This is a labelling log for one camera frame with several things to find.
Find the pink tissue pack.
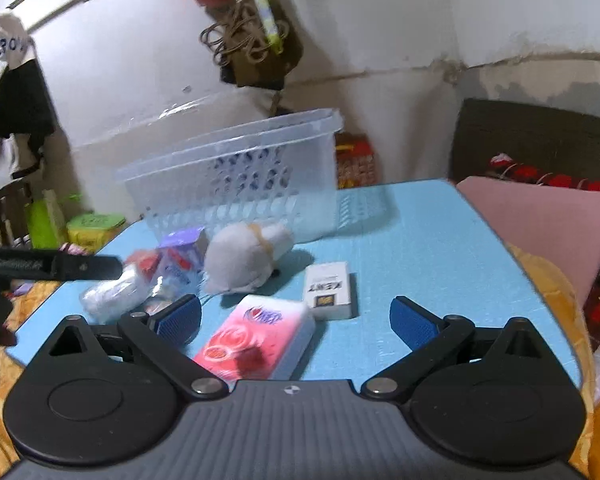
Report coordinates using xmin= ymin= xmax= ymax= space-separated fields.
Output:
xmin=194 ymin=295 xmax=315 ymax=386

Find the clear plastic perforated basket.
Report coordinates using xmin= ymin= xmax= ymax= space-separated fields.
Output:
xmin=116 ymin=108 xmax=343 ymax=243

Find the plastic-wrapped white roll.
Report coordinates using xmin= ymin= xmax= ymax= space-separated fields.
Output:
xmin=80 ymin=249 xmax=162 ymax=324

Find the green plastic bag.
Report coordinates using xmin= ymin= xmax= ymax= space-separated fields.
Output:
xmin=24 ymin=190 xmax=82 ymax=250

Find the green-lidded yellow box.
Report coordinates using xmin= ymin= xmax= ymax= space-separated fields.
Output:
xmin=67 ymin=214 xmax=126 ymax=252

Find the orange yellow blanket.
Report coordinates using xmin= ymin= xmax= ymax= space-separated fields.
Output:
xmin=506 ymin=243 xmax=600 ymax=479

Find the purple white small carton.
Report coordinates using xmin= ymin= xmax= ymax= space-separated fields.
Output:
xmin=158 ymin=226 xmax=209 ymax=296

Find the black hanging garment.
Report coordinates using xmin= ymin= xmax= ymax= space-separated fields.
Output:
xmin=0 ymin=58 xmax=56 ymax=164

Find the pink foam cushion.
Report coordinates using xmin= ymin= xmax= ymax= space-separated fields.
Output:
xmin=457 ymin=177 xmax=600 ymax=304

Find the white plush toy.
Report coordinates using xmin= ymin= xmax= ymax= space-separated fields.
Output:
xmin=204 ymin=222 xmax=294 ymax=295

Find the white Kent cigarette box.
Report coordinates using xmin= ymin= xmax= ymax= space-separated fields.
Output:
xmin=303 ymin=261 xmax=353 ymax=321

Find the red plaid pillow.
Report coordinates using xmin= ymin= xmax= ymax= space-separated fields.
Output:
xmin=486 ymin=153 xmax=600 ymax=192

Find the dark brown headboard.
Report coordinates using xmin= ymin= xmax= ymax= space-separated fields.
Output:
xmin=449 ymin=99 xmax=600 ymax=181

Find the red patterned gift box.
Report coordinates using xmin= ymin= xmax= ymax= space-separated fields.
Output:
xmin=335 ymin=132 xmax=379 ymax=190

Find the brown hanging bag with rope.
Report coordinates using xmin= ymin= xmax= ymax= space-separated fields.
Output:
xmin=199 ymin=0 xmax=303 ymax=91

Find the yellow-green patterned strap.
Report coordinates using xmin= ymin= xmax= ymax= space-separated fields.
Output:
xmin=241 ymin=0 xmax=292 ymax=56

